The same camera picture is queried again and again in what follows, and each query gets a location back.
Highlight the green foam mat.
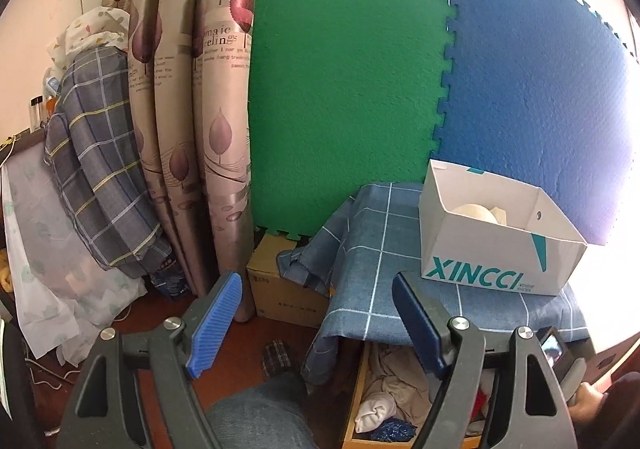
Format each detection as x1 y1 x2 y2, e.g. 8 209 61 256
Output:
250 0 452 235

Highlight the pale pink garment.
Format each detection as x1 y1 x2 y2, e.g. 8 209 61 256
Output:
354 391 397 434

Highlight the plaid blue grey blanket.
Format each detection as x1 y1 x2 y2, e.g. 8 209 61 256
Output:
44 46 172 278

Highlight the blue foam mat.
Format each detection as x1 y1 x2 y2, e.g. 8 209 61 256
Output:
434 0 639 245

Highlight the red underwear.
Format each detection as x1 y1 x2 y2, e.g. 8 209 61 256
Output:
471 389 488 417

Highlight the cardboard box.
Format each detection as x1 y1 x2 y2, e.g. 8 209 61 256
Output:
247 235 329 329

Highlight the wooden drawer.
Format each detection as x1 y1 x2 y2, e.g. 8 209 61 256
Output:
340 341 501 449

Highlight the white XINCCI shoe box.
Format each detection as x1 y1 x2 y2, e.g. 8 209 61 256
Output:
419 160 587 296

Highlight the beige leaf-print curtain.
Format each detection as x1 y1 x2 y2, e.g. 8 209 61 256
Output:
104 0 255 296

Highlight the plaid slipper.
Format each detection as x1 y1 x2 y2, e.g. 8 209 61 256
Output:
262 341 296 381

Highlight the beige garment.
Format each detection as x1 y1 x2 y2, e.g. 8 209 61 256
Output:
367 344 432 425

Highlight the person's right hand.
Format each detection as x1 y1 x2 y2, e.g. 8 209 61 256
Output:
568 382 605 427

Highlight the blue checked cloth cover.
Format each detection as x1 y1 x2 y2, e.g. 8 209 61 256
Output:
277 182 589 385

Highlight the dark blue patterned underwear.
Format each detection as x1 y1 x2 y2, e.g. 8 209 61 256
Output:
367 417 416 443

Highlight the cream lace underwear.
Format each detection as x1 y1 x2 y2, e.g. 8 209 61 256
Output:
451 203 508 226

